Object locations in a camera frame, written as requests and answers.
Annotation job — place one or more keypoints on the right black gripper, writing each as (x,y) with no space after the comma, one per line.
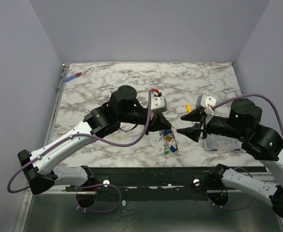
(202,126)

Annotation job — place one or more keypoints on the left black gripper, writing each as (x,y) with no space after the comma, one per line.
(158,122)

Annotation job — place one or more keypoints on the blue tag key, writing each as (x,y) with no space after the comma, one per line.
(165,132)

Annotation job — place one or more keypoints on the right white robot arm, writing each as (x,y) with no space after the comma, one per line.
(239,118)

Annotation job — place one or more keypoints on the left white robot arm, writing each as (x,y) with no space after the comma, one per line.
(41,167)

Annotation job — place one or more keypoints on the yellow key tag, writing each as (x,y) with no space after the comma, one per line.
(168,138)

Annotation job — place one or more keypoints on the clear plastic screw box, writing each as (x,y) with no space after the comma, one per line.
(221,143)

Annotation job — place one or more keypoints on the yellow handled screwdriver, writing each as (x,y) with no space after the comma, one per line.
(189,110)

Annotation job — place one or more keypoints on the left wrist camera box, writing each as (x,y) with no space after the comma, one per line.
(158,102)

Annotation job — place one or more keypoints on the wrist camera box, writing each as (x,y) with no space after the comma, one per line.
(205,103)
(158,102)

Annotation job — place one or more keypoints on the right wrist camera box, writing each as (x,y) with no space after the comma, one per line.
(205,103)

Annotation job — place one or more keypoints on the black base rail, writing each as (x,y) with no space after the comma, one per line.
(150,184)

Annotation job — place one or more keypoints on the blue handled screwdriver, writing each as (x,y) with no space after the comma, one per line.
(74,76)

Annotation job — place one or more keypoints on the left aluminium side rail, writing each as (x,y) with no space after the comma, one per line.
(54,113)

